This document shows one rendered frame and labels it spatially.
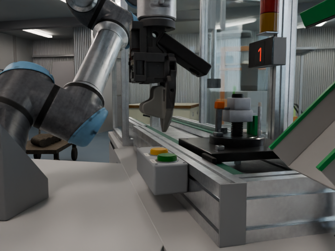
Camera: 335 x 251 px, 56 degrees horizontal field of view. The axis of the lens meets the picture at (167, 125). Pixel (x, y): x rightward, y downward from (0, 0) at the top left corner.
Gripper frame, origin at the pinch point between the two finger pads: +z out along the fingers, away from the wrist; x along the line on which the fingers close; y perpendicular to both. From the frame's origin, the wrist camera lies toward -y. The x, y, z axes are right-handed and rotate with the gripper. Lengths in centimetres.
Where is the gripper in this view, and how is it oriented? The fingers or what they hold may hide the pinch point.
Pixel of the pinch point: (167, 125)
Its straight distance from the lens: 63.3
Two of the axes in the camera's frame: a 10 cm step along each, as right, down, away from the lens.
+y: -9.7, 0.3, -2.5
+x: 2.5, 1.0, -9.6
